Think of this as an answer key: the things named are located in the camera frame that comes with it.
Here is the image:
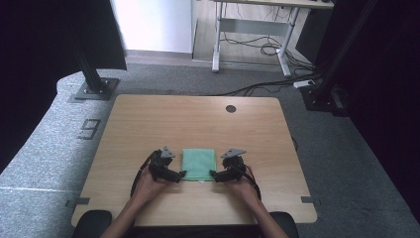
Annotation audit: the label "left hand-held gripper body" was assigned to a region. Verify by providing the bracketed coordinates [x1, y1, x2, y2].
[148, 146, 176, 181]

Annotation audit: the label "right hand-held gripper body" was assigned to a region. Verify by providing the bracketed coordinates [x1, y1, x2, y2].
[220, 148, 248, 182]

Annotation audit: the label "green cloth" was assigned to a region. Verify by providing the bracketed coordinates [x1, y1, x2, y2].
[181, 148, 218, 183]

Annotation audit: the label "person's right hand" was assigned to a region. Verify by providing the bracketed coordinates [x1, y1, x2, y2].
[227, 174, 262, 210]

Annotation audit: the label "person's left hand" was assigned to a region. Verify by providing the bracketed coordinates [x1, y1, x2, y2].
[131, 164, 171, 208]

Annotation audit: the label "black chair armrest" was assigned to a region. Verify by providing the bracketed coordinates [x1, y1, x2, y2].
[71, 209, 114, 238]
[268, 211, 300, 238]

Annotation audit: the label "black metal stand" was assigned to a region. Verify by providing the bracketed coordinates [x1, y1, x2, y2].
[69, 39, 121, 102]
[299, 0, 379, 117]

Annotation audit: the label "white power strip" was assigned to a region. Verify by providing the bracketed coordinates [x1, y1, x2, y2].
[292, 78, 317, 89]

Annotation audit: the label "white panel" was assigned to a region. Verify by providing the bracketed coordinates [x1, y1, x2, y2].
[110, 0, 198, 55]

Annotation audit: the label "black box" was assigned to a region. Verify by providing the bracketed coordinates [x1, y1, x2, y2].
[294, 7, 332, 64]

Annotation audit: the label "dark curtain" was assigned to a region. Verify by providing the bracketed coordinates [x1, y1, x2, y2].
[0, 0, 129, 174]
[313, 0, 420, 223]

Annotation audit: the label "long black floor cable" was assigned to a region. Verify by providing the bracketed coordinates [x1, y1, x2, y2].
[214, 72, 324, 98]

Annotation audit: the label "coiled black floor cables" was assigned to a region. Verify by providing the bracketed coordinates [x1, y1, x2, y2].
[219, 31, 315, 71]

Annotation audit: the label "white desk frame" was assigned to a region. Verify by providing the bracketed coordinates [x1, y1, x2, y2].
[211, 0, 335, 78]

